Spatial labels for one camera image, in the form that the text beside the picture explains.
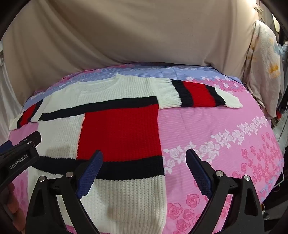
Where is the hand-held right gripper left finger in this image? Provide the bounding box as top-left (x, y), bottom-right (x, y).
top-left (26, 150), bottom-right (104, 234)

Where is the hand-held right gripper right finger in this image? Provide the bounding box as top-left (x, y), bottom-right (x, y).
top-left (184, 148), bottom-right (265, 234)

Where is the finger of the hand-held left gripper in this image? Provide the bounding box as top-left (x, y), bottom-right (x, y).
top-left (13, 131), bottom-right (42, 149)
top-left (0, 141), bottom-right (13, 156)

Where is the white red black knit sweater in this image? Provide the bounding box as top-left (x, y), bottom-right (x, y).
top-left (9, 73), bottom-right (243, 234)

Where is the person's left hand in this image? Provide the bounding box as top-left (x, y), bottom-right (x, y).
top-left (6, 182), bottom-right (26, 226)

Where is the pink floral bedsheet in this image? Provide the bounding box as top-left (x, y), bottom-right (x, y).
top-left (7, 62), bottom-right (285, 234)

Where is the grey curtain cloth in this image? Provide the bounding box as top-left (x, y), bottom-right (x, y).
top-left (0, 52), bottom-right (30, 142)

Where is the floral pillow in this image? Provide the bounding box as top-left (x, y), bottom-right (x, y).
top-left (244, 19), bottom-right (284, 120)

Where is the beige backdrop cloth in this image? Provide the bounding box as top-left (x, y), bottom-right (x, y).
top-left (0, 0), bottom-right (275, 76)

